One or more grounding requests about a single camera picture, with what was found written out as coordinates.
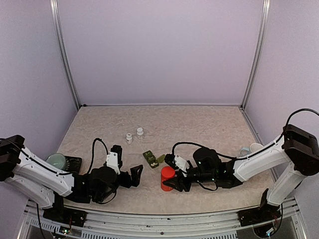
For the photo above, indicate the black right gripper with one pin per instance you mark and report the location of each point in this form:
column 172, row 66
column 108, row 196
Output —
column 179, row 182

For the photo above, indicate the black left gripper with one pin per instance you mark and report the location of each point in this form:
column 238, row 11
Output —
column 135, row 178

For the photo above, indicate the red cylindrical can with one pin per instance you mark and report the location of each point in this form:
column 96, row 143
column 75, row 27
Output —
column 166, row 173

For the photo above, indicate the green pill organizer box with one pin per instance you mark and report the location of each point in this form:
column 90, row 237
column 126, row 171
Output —
column 153, row 161

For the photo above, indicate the small white pill bottle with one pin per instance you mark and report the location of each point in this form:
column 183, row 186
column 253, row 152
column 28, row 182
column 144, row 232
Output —
column 140, row 133

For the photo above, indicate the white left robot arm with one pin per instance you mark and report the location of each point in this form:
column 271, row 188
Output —
column 48, row 186

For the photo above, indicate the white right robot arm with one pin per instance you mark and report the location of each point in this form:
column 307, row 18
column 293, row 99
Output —
column 295, row 147

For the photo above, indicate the black square tray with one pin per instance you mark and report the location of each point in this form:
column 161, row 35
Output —
column 73, row 164

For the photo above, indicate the light blue mug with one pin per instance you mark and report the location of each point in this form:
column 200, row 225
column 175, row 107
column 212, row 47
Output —
column 252, row 148

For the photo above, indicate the green ceramic bowl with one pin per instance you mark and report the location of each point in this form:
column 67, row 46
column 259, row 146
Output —
column 57, row 160

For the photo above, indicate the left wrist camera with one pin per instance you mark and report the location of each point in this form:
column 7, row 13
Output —
column 114, row 159

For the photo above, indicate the front aluminium rail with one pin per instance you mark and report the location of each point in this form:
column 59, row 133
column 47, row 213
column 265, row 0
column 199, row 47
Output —
column 218, row 225

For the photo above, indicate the right aluminium frame post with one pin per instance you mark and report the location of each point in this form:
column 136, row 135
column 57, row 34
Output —
column 257, row 53

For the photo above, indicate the aluminium frame post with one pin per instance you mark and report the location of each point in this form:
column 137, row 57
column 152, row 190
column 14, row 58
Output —
column 63, row 53
column 257, row 53

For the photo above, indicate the left aluminium frame post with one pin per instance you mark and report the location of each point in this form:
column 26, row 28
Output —
column 63, row 53

